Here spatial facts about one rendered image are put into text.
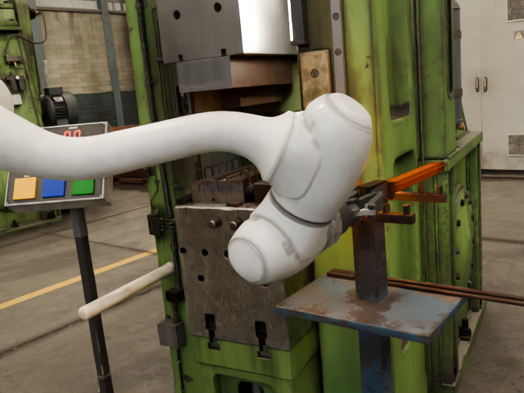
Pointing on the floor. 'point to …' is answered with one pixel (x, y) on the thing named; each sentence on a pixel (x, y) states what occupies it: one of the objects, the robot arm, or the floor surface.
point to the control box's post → (90, 296)
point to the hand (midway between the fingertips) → (373, 193)
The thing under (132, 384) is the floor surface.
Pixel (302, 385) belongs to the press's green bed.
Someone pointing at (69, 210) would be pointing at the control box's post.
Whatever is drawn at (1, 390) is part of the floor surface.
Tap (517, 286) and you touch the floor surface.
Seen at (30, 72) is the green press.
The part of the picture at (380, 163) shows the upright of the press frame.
